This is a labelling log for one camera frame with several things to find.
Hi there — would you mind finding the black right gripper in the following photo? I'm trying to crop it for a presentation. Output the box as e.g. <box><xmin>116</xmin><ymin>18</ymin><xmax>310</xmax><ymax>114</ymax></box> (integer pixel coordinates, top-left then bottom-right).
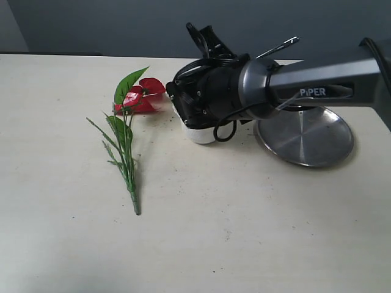
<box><xmin>166</xmin><ymin>22</ymin><xmax>250</xmax><ymax>128</ymax></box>

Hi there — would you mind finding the artificial red flower stem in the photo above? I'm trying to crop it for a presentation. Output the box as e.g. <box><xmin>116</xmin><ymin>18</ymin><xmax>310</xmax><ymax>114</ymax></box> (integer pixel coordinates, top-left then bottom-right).
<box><xmin>87</xmin><ymin>67</ymin><xmax>166</xmax><ymax>215</ymax></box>

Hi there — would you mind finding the stainless steel spork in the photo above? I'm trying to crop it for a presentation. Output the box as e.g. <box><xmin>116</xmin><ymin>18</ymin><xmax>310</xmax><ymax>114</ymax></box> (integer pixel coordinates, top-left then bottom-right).
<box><xmin>256</xmin><ymin>36</ymin><xmax>300</xmax><ymax>59</ymax></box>

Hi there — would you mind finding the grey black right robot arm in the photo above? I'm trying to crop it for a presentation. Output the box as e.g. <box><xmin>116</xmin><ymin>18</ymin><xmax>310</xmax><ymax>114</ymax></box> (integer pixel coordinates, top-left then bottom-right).
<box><xmin>166</xmin><ymin>23</ymin><xmax>390</xmax><ymax>131</ymax></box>

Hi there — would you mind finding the white scalloped flower pot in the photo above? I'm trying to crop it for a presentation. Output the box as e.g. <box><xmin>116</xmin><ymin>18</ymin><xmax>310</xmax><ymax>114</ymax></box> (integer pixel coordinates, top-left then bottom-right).
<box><xmin>172</xmin><ymin>106</ymin><xmax>233</xmax><ymax>145</ymax></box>

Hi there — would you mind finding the round stainless steel plate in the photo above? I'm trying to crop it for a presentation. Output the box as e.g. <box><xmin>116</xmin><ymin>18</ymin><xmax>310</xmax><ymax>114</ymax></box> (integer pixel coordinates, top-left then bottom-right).
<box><xmin>254</xmin><ymin>107</ymin><xmax>355</xmax><ymax>168</ymax></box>

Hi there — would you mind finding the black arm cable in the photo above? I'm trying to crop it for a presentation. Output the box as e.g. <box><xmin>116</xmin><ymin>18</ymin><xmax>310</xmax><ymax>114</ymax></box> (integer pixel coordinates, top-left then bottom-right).
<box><xmin>174</xmin><ymin>38</ymin><xmax>391</xmax><ymax>143</ymax></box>

